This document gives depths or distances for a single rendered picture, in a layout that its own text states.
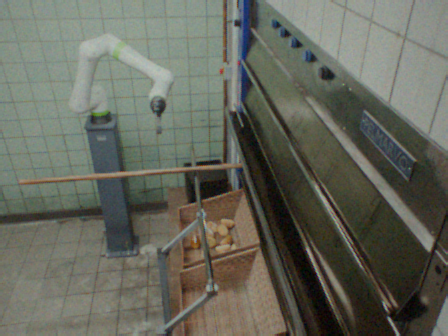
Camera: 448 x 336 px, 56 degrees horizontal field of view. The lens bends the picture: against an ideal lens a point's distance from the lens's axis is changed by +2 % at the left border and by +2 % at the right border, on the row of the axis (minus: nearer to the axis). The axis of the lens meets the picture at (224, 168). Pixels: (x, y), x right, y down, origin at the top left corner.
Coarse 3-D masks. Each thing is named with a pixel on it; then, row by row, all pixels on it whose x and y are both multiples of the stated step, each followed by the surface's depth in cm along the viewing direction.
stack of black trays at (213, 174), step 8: (216, 160) 312; (184, 176) 313; (192, 176) 295; (200, 176) 295; (208, 176) 295; (216, 176) 295; (224, 176) 295; (192, 184) 286; (200, 184) 288; (208, 184) 290; (216, 184) 292; (224, 184) 293; (192, 192) 291; (208, 192) 293; (216, 192) 296; (224, 192) 297; (192, 200) 295; (216, 200) 299; (216, 208) 303; (224, 208) 304
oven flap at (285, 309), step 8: (240, 176) 277; (248, 192) 261; (248, 200) 253; (256, 216) 241; (256, 224) 234; (264, 240) 223; (264, 248) 217; (264, 256) 214; (272, 264) 208; (272, 272) 203; (272, 280) 200; (280, 280) 197; (280, 288) 195; (280, 296) 191; (280, 304) 187; (288, 312) 183; (288, 320) 180; (288, 328) 176; (296, 328) 175
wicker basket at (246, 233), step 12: (192, 204) 282; (204, 204) 284; (216, 204) 286; (240, 204) 286; (180, 216) 287; (192, 216) 288; (216, 216) 291; (228, 216) 293; (240, 216) 282; (180, 228) 265; (228, 228) 286; (240, 228) 277; (252, 228) 255; (216, 240) 276; (240, 240) 274; (252, 240) 252; (216, 252) 267; (228, 252) 237; (240, 252) 239; (192, 264) 238; (216, 276) 247
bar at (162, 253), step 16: (192, 160) 251; (192, 224) 209; (176, 240) 213; (160, 256) 215; (208, 256) 181; (160, 272) 221; (208, 272) 173; (208, 288) 166; (192, 304) 171; (176, 320) 173
